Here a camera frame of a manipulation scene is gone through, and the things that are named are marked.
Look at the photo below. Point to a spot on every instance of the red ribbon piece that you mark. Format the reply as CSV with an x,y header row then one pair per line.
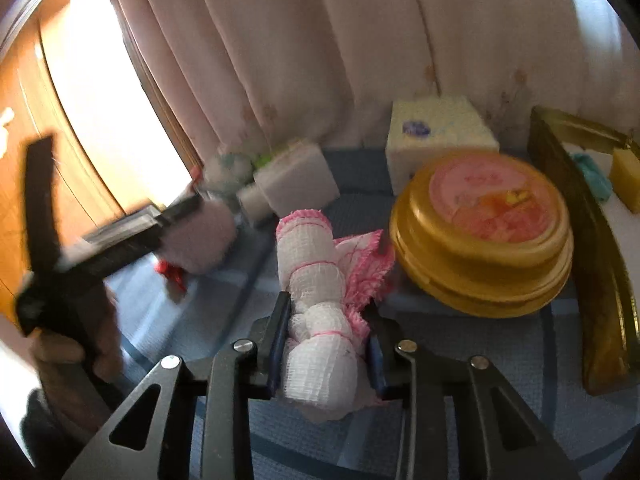
x,y
171,274

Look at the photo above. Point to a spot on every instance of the teal cloth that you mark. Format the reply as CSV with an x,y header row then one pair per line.
x,y
592,175

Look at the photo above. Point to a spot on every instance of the white gauze cloth pink trim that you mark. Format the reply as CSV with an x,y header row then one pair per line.
x,y
310,260

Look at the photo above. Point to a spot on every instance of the wooden door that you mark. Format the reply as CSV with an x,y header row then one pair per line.
x,y
30,110

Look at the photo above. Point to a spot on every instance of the green white soft ball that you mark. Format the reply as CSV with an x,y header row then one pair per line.
x,y
226,170

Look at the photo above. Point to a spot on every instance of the white foam block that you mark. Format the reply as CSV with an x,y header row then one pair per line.
x,y
300,180

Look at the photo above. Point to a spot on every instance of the white tissue pack purple logo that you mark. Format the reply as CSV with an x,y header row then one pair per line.
x,y
430,150

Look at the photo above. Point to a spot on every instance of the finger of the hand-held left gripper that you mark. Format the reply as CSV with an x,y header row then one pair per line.
x,y
40,200
140,240

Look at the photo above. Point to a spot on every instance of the round gold tin pink lid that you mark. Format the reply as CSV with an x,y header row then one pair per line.
x,y
480,260

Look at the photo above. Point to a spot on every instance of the gold metal tray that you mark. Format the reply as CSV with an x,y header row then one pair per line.
x,y
600,270

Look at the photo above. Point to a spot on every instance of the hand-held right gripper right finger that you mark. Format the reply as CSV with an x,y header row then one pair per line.
x,y
375,365

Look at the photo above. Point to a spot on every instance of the pale pink curtain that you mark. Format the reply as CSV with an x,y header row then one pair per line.
x,y
300,35

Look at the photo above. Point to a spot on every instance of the blue checked tablecloth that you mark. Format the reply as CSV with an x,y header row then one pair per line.
x,y
500,360

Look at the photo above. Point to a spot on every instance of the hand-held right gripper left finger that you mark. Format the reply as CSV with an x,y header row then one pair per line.
x,y
277,355

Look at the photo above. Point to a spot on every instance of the person's left hand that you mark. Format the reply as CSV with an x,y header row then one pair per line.
x,y
105,340

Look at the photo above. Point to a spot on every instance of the yellow sponge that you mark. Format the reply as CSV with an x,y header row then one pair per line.
x,y
625,175

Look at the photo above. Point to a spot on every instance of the pink fluffy puff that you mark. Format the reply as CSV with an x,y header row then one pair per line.
x,y
205,240

